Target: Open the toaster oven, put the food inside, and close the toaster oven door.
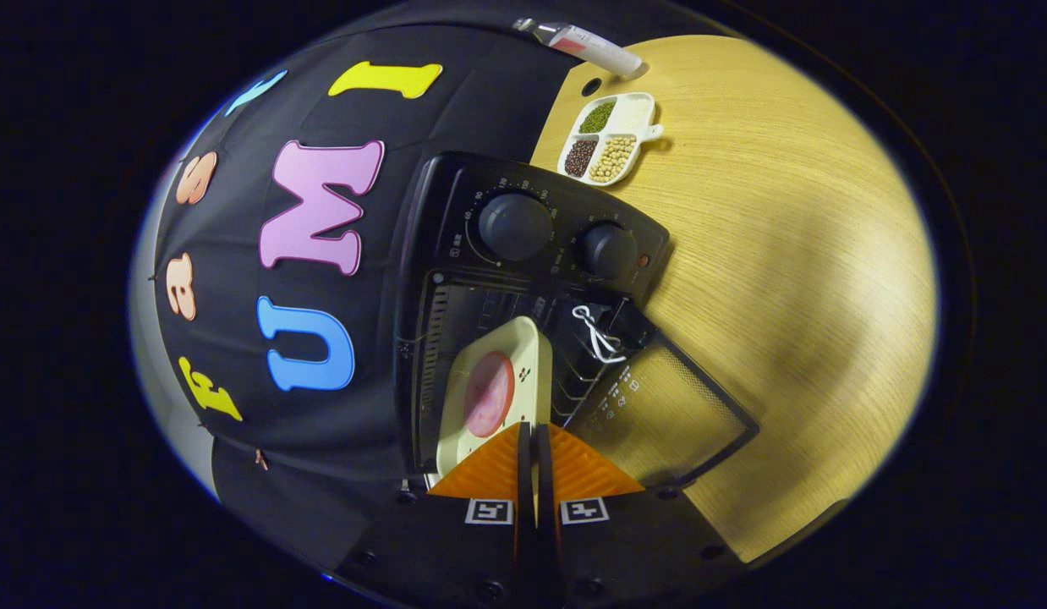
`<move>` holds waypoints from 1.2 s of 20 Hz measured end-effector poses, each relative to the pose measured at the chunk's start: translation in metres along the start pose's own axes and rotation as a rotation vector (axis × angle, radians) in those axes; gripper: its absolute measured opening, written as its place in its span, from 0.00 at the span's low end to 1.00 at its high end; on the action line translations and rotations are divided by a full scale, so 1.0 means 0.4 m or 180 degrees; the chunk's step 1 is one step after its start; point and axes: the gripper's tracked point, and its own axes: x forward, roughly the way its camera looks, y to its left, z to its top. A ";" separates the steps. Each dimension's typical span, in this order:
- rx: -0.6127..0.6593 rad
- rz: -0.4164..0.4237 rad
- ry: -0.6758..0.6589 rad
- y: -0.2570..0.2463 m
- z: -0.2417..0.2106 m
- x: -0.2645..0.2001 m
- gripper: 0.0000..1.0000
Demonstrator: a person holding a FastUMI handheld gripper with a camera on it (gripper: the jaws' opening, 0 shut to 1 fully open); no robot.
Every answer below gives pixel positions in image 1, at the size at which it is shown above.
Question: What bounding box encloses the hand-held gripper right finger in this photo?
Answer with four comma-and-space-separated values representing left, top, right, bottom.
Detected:
536, 421, 746, 608

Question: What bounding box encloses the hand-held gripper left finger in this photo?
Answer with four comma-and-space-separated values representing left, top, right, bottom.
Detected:
333, 421, 537, 609

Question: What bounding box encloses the pink round food slice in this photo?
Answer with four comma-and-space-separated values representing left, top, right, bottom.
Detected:
463, 351, 516, 438

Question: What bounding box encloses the cream food tray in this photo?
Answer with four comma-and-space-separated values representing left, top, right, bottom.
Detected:
436, 315, 554, 479

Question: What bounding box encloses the black toaster oven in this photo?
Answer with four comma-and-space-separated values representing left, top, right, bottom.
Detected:
392, 151, 761, 496

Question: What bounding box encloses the metal oven rack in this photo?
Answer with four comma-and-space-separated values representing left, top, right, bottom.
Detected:
439, 288, 617, 424

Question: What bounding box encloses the white divided bean dish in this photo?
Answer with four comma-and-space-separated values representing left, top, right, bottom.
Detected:
557, 91, 665, 187

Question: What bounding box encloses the black backdrop cloth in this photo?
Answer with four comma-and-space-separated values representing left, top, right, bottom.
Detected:
133, 0, 719, 576

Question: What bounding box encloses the clear bottle white label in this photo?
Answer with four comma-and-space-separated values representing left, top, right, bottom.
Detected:
513, 17, 646, 81

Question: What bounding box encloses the white string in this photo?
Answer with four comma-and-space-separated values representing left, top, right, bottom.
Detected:
572, 304, 626, 365

